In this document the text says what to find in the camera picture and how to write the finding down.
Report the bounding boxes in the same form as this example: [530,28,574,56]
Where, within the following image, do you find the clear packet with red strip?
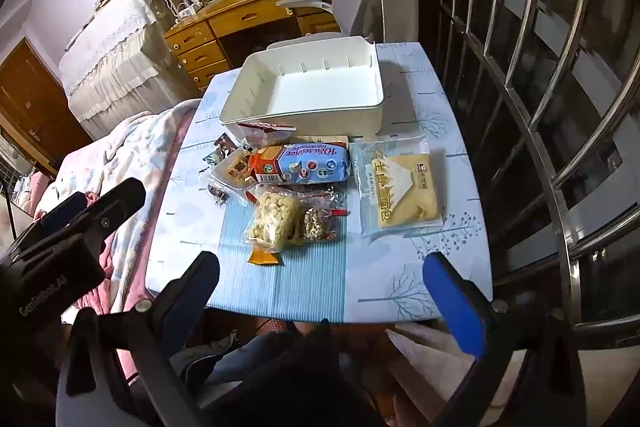
[299,202,347,243]

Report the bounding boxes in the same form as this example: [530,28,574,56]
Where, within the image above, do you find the yellow bread package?
[348,136,446,237]

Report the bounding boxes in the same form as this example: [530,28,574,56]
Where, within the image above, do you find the stainless steel railing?
[415,0,640,338]

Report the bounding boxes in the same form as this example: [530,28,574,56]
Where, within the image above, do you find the person's dark clothing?
[170,322,401,427]

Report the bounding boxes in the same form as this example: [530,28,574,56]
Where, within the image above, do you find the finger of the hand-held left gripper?
[82,178,147,250]
[20,192,90,248]

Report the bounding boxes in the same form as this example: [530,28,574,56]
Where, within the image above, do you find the lace-covered cabinet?
[57,0,201,140]

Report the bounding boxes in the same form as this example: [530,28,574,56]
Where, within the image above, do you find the clear bag beige biscuits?
[210,146,258,198]

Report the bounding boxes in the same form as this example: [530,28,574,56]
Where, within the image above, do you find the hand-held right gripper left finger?
[65,251,221,427]

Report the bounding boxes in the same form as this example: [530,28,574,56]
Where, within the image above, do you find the blue and orange cookie package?
[248,143,353,185]

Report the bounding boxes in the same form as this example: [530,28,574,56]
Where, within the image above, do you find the white plastic bin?
[218,36,385,142]

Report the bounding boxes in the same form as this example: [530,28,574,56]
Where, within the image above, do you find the wooden desk with drawers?
[164,0,341,90]

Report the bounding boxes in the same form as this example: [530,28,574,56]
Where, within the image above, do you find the dark brown snack packet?
[200,133,240,168]

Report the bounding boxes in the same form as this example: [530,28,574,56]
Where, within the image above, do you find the clear peanut bag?
[243,188,303,253]

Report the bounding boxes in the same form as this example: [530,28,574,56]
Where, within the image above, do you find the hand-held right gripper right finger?
[422,252,586,427]

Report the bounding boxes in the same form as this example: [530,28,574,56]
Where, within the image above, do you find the red and white snack packet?
[237,122,296,148]

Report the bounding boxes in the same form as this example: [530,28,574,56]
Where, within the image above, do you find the small orange packet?
[247,247,282,267]

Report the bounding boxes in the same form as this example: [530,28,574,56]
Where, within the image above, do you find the brown wooden door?
[0,38,93,178]

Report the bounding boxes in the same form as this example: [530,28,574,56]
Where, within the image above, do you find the pink cloth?
[65,192,161,308]

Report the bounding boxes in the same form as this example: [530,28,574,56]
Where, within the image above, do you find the kraft paper snack packet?
[305,134,351,148]

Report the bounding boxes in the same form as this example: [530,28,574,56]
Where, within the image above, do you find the cream cloth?
[387,322,526,408]

